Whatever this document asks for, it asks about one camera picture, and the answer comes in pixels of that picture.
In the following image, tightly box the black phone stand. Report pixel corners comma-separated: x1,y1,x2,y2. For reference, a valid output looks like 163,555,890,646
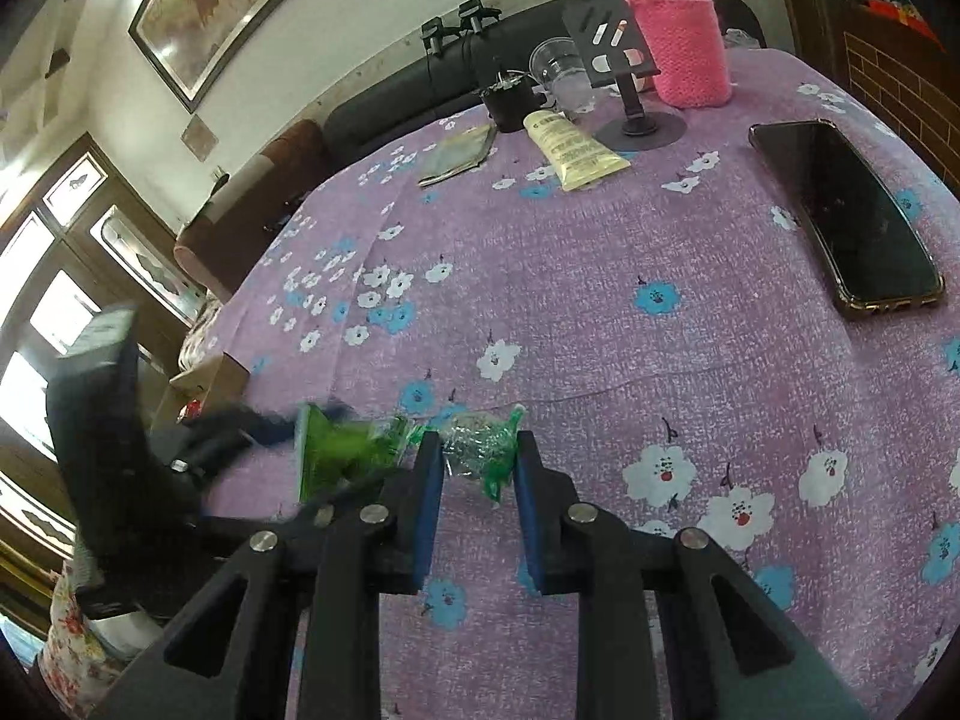
562,0,689,156

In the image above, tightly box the black sofa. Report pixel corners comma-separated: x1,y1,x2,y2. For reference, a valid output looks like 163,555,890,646
322,0,767,158

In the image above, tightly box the green paper booklet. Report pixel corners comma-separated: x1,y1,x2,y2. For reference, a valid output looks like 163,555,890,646
418,124,499,188

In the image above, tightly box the purple floral tablecloth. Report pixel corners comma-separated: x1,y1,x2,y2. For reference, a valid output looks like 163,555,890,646
202,45,960,720

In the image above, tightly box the small black container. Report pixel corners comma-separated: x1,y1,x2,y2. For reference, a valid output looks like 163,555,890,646
480,75,546,134

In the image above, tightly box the bottle with pink knitted sleeve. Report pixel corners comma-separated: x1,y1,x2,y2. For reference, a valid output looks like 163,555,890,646
619,0,734,107

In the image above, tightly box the small wall plaque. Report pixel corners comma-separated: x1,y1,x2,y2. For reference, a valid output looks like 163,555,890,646
180,116,220,162

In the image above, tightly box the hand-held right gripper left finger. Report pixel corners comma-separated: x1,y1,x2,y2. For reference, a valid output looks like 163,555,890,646
97,431,445,720

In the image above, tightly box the wooden glass door cabinet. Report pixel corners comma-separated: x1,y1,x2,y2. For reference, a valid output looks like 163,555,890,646
0,131,220,616

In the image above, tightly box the framed wall picture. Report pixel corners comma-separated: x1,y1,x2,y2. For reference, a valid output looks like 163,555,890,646
129,0,353,113

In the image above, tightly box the cream tube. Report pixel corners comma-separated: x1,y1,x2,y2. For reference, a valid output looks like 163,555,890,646
523,111,632,192

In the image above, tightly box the black smartphone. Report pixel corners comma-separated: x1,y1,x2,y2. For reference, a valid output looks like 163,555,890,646
748,120,947,320

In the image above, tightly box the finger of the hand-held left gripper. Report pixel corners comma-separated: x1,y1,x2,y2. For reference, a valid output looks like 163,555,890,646
171,405,353,477
195,465,398,541

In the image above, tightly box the brown chair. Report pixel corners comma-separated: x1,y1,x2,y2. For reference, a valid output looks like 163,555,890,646
174,118,325,302

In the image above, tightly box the floral cloth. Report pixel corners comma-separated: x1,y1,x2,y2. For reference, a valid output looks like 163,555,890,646
37,555,162,720

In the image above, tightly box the clear plastic cup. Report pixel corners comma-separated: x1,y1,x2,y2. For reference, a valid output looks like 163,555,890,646
529,37,595,119

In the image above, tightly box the clear green candy packet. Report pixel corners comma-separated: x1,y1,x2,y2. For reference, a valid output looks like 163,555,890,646
441,405,527,503

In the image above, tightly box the cardboard box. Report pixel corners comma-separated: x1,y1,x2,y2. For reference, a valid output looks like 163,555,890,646
150,355,250,451

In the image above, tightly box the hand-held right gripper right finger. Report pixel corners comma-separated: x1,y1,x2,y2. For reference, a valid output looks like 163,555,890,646
514,431,852,720

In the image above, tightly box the green snack packet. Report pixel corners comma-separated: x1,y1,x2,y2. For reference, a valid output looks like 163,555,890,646
296,403,412,505

